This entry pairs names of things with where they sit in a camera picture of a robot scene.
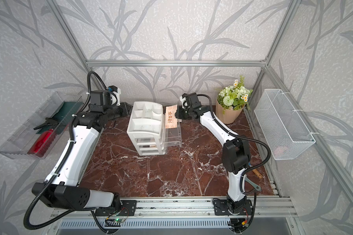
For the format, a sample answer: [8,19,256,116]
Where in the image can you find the white plastic drawer organizer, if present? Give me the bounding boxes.
[127,101,166,156]

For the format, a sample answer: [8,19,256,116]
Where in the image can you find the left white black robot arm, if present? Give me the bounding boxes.
[23,71,131,230]

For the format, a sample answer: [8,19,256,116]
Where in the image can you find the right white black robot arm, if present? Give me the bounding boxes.
[175,93,272,211]

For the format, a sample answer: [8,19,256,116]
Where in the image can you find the beige flower pot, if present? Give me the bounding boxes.
[215,101,243,124]

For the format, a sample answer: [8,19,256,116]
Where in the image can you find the white green artificial flowers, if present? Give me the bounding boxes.
[217,75,253,110]

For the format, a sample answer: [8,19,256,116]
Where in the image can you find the green cloth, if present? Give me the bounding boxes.
[36,101,82,135]

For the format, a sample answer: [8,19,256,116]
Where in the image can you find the black clamp tool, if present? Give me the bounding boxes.
[33,117,59,130]

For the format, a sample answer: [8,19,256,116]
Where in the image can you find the red brush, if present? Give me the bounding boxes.
[27,129,56,158]

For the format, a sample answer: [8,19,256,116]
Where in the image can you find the pink object in basket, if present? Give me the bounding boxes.
[273,146,288,158]

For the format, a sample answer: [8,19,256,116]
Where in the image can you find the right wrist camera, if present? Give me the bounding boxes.
[179,94,188,109]

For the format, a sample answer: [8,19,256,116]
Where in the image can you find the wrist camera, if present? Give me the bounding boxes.
[108,86,121,106]
[179,94,188,109]

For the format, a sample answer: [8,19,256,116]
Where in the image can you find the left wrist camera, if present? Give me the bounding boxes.
[108,86,121,106]

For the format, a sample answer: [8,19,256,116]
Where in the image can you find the clear plastic wall tray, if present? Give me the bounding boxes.
[0,92,83,159]

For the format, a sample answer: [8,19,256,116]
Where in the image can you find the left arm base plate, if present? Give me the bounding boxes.
[95,200,137,217]

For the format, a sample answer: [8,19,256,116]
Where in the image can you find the white wire mesh basket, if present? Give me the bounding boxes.
[255,89,316,161]

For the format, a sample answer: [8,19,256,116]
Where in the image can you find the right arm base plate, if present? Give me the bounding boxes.
[212,196,254,215]

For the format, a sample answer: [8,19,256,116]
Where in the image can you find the aluminium front rail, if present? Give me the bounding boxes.
[49,197,298,219]

